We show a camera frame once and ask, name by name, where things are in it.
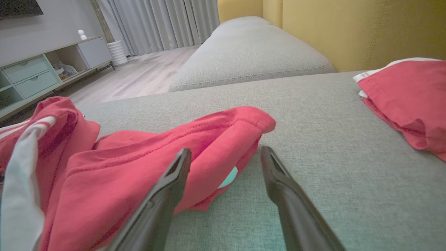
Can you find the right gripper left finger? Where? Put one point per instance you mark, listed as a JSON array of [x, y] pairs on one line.
[[156, 212]]

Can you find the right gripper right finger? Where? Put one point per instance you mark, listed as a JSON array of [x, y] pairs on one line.
[[296, 216]]

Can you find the red white basketball jersey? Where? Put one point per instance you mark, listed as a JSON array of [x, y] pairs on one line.
[[122, 167]]

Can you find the red white sports shorts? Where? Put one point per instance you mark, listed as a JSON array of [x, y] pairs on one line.
[[404, 94]]

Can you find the large grey sofa seat cushion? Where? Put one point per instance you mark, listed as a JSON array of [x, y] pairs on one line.
[[313, 139]]

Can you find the white ribbed floor vase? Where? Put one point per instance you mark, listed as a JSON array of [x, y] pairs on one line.
[[117, 54]]

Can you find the clutter inside cabinet shelf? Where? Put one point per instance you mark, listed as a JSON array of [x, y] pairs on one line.
[[64, 70]]

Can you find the small grey sofa seat cushion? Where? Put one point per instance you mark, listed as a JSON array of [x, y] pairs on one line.
[[251, 52]]

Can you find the pale green tv cabinet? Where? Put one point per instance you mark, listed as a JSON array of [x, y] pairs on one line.
[[31, 69]]

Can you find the grey pleated curtain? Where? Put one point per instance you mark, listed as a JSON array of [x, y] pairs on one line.
[[156, 21]]

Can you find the yellow sofa back cushion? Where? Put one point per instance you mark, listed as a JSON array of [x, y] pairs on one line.
[[240, 8], [348, 31]]

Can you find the small white figurine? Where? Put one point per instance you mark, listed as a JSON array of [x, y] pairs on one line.
[[82, 35]]

